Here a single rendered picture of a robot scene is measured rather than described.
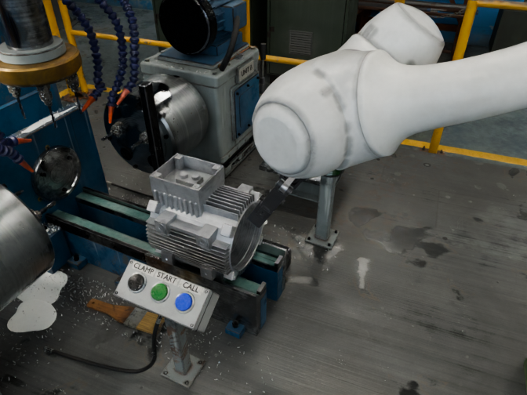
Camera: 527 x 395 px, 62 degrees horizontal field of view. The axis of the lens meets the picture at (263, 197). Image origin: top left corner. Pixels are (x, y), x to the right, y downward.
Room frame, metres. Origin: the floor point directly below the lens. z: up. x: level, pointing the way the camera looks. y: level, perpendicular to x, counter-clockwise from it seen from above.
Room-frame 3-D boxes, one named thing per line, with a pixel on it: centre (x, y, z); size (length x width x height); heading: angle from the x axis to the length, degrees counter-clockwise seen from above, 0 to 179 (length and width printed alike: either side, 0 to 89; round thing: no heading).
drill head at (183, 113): (1.20, 0.30, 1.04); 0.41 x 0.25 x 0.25; 154
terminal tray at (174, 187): (0.76, 0.16, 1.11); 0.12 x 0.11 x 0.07; 64
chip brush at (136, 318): (0.66, 0.33, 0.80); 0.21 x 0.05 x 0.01; 70
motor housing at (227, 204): (0.74, 0.12, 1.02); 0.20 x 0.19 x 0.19; 64
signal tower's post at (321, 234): (0.94, -0.17, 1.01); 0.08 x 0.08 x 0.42; 64
